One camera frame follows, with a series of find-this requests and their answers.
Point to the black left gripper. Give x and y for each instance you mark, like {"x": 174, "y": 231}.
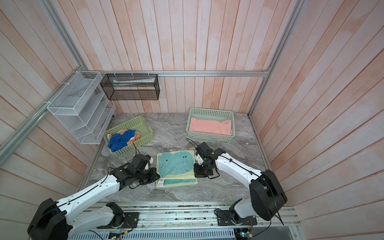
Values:
{"x": 154, "y": 173}

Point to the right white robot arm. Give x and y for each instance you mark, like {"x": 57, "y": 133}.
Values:
{"x": 267, "y": 196}

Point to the light green towel basket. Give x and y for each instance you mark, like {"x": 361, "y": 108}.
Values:
{"x": 139, "y": 125}

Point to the black wire mesh basket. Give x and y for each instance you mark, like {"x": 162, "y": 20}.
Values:
{"x": 127, "y": 87}

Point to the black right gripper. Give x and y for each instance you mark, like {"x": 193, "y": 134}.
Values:
{"x": 198, "y": 172}

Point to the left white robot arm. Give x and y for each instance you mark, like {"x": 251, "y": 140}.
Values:
{"x": 65, "y": 218}

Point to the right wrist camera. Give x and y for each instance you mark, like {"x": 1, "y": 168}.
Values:
{"x": 203, "y": 151}

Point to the orange patterned towel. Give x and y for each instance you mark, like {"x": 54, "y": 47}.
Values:
{"x": 137, "y": 136}

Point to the pale yellow teal towel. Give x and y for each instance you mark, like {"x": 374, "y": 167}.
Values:
{"x": 176, "y": 169}

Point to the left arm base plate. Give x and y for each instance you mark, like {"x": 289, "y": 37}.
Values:
{"x": 126, "y": 220}

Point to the mint green empty basket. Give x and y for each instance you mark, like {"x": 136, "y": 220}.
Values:
{"x": 209, "y": 114}

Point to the pink towel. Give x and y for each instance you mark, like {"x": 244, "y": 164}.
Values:
{"x": 211, "y": 127}

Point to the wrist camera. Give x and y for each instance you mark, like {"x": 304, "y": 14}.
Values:
{"x": 140, "y": 163}
{"x": 203, "y": 151}

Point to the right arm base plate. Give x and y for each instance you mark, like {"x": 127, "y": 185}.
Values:
{"x": 230, "y": 218}

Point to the blue towel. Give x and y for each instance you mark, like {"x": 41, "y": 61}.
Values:
{"x": 119, "y": 141}

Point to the aluminium front rail frame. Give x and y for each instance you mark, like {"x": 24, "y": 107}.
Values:
{"x": 171, "y": 216}

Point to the white wire mesh shelf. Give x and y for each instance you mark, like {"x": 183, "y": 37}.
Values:
{"x": 81, "y": 109}

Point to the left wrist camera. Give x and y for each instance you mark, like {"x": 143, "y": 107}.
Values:
{"x": 140, "y": 163}

